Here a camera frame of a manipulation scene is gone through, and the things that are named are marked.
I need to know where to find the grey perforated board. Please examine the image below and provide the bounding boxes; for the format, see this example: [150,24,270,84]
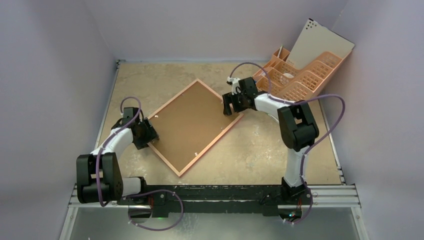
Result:
[286,18,355,70]

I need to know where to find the pink picture frame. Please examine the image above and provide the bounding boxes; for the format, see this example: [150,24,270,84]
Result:
[144,78,245,178]

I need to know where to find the orange plastic desk organizer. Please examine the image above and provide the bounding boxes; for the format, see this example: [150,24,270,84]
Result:
[253,48,346,102]

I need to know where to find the brown cardboard backing board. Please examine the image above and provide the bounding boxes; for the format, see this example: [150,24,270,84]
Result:
[148,81,241,174]

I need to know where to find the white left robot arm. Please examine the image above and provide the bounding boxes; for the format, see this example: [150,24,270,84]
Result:
[76,107,159,205]

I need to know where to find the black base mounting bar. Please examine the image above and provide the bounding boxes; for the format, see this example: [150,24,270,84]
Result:
[117,184,312,220]

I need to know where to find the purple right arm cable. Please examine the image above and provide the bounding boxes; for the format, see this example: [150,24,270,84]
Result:
[229,61,346,225]

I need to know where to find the aluminium rail frame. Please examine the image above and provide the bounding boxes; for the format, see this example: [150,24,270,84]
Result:
[60,79,361,240]

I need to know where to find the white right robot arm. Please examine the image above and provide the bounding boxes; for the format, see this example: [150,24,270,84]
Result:
[222,77,320,204]

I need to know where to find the white tape roll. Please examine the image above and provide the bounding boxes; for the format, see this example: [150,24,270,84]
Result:
[283,72,294,79]

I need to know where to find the green white pen upright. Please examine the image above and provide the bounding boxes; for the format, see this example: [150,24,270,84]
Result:
[277,45,284,58]

